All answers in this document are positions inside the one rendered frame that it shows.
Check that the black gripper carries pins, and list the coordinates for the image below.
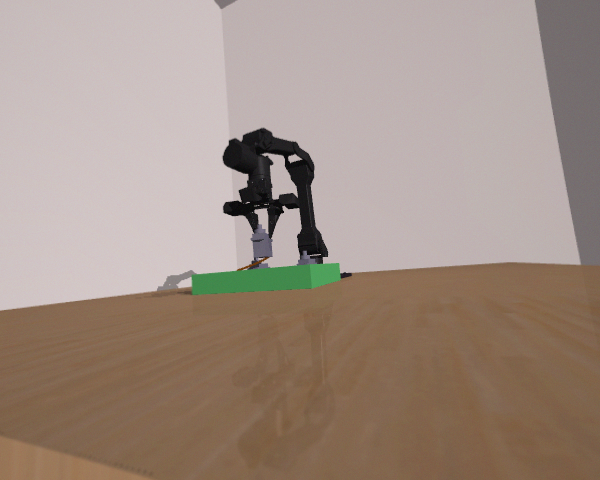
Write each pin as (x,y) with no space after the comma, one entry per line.
(274,209)

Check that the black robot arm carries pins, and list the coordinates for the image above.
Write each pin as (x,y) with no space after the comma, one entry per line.
(245,157)

